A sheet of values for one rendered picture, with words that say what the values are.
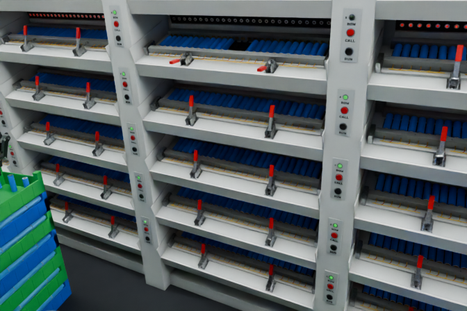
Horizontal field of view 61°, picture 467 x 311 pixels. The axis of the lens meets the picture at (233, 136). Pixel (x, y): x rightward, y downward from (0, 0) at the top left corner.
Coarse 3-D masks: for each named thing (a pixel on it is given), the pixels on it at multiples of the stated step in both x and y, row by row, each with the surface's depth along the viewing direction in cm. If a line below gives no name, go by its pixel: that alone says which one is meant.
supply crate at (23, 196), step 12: (0, 168) 144; (0, 180) 145; (36, 180) 137; (0, 192) 141; (12, 192) 141; (24, 192) 133; (36, 192) 138; (0, 204) 124; (12, 204) 128; (24, 204) 133; (0, 216) 125
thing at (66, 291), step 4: (68, 280) 158; (64, 284) 157; (68, 284) 158; (64, 288) 156; (68, 288) 158; (60, 292) 154; (64, 292) 156; (68, 292) 159; (56, 296) 152; (60, 296) 155; (64, 296) 157; (68, 296) 159; (52, 300) 151; (56, 300) 153; (60, 300) 155; (64, 300) 157; (48, 304) 149; (52, 304) 150; (56, 304) 153; (60, 304) 155; (44, 308) 147; (48, 308) 149; (52, 308) 151; (56, 308) 153
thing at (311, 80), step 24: (192, 24) 129; (216, 24) 125; (144, 48) 125; (144, 72) 125; (168, 72) 120; (192, 72) 116; (216, 72) 112; (240, 72) 108; (288, 72) 104; (312, 72) 102
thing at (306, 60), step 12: (156, 48) 124; (168, 48) 122; (180, 48) 121; (192, 48) 119; (216, 60) 114; (264, 60) 109; (276, 60) 108; (288, 60) 106; (300, 60) 104; (312, 60) 103; (324, 60) 102
